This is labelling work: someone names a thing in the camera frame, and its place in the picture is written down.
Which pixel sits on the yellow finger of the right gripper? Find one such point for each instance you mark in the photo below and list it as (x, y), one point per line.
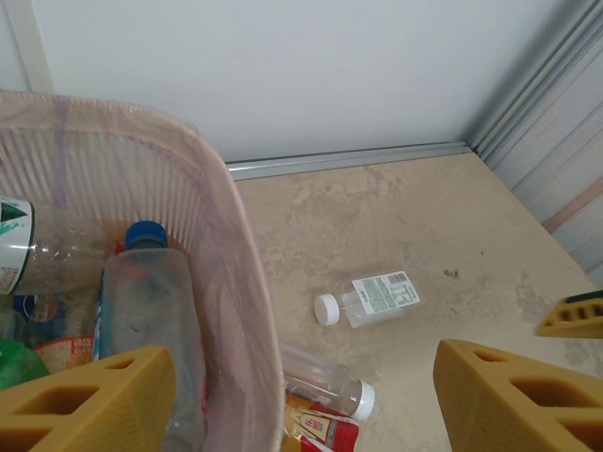
(575, 320)

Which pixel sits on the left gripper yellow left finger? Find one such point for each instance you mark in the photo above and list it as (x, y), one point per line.
(85, 414)

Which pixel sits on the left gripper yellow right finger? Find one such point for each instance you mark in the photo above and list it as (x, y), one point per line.
(518, 414)

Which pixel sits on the orange label bottle orange cap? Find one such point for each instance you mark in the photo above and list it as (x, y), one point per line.
(66, 350)

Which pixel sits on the green plastic bottle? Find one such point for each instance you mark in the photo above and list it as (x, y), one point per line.
(19, 362)

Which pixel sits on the red blue label bottle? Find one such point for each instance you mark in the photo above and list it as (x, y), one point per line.
(35, 306)

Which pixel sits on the clear square bottle blue cap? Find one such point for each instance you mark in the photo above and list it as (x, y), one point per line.
(146, 306)

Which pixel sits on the red label bottle red cap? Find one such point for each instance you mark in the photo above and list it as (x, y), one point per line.
(56, 254)

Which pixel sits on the small square green-white label bottle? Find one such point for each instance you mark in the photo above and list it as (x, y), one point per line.
(381, 294)

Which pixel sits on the clear bottle white cap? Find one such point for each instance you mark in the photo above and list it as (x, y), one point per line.
(325, 376)

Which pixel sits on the orange red label bottle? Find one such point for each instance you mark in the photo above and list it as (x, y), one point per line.
(315, 426)

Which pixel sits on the beige slatted waste bin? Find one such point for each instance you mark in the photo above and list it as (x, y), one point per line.
(141, 169)

